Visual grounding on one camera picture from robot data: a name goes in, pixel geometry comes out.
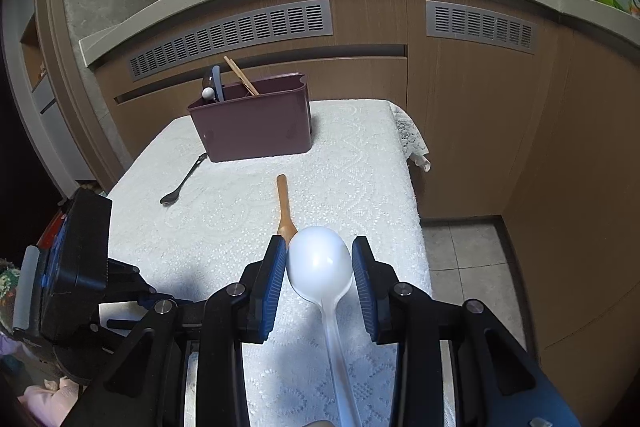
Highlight maroon plastic utensil holder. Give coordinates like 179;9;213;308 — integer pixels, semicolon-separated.
187;73;313;164

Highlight white lace tablecloth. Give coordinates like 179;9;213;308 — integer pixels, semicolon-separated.
102;99;433;427

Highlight white shelf cabinet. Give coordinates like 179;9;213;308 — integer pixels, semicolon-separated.
0;7;101;192

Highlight pink cloth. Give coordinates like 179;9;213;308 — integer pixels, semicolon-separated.
22;377;81;427

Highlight wooden chopstick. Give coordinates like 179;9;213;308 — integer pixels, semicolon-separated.
227;57;261;96
223;56;258;96

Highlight colourful knitted cloth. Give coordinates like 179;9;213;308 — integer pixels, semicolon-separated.
0;257;23;338

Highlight white plastic spoon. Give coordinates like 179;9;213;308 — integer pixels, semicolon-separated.
286;225;363;427

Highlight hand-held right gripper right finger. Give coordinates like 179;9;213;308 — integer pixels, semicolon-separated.
351;234;583;427

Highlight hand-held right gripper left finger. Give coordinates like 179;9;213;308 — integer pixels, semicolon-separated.
75;234;290;427

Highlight wide grey vent grille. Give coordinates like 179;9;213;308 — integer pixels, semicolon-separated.
129;0;332;82

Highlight long black metal spoon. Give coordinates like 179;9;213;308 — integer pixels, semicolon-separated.
159;153;209;208

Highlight wooden spoon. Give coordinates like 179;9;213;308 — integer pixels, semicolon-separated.
275;174;299;243

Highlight short grey vent grille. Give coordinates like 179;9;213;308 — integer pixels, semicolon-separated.
425;0;541;55

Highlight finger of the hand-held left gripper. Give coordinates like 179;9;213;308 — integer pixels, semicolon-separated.
106;257;157;308

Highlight red stool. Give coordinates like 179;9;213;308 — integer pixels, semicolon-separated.
39;212;68;253

